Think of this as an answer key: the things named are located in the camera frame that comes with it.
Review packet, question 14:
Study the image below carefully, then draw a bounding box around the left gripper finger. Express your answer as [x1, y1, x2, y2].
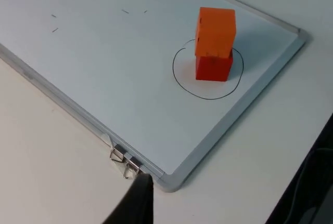
[101, 173, 155, 224]

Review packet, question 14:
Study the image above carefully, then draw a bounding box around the red cube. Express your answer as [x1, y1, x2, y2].
[195, 49, 234, 82]

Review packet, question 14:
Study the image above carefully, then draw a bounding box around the orange cube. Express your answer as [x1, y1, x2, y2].
[194, 7, 237, 59]

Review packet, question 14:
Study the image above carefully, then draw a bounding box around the silver binder clip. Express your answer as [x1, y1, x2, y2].
[110, 144, 128, 163]
[123, 156, 144, 179]

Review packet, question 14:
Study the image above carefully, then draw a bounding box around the grey-framed whiteboard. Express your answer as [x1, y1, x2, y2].
[0, 0, 311, 193]

